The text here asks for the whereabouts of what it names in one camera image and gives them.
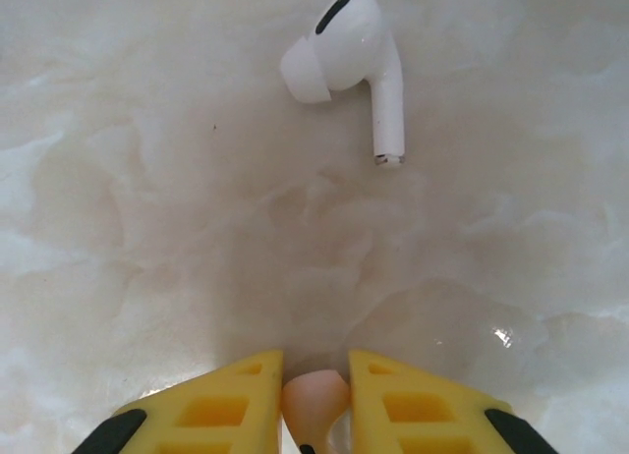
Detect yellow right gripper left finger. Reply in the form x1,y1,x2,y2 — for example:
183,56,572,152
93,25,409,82
72,348,285,454

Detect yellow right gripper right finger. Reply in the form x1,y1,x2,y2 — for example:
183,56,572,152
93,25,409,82
347,348,561,454

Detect white wireless earbud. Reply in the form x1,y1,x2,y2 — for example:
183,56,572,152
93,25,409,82
278,0,409,168

